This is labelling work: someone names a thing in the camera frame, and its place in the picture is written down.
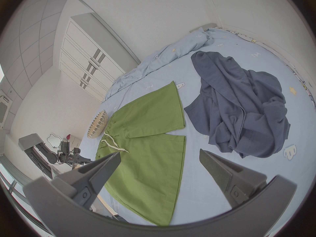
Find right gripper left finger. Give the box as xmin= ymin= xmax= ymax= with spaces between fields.
xmin=53 ymin=152 xmax=121 ymax=209

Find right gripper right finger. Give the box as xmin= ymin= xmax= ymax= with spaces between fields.
xmin=199 ymin=149 xmax=267 ymax=210

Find green shorts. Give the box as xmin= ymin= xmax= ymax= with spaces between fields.
xmin=96 ymin=81 xmax=186 ymax=226

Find bed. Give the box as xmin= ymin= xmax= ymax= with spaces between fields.
xmin=81 ymin=22 xmax=316 ymax=228

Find round woven basket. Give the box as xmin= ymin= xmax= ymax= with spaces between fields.
xmin=87 ymin=110 xmax=109 ymax=139

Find dark blue garment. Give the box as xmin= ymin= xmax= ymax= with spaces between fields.
xmin=184 ymin=51 xmax=291 ymax=159

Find window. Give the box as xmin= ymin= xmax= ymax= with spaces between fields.
xmin=0 ymin=155 xmax=51 ymax=233

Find ceiling air conditioner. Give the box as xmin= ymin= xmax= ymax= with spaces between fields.
xmin=0 ymin=89 xmax=13 ymax=130

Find white wardrobe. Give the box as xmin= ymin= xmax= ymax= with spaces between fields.
xmin=59 ymin=13 xmax=127 ymax=103

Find pale blue quilt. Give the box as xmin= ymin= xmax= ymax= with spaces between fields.
xmin=104 ymin=27 xmax=214 ymax=102

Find grey bedside table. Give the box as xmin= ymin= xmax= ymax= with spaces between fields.
xmin=189 ymin=22 xmax=218 ymax=33

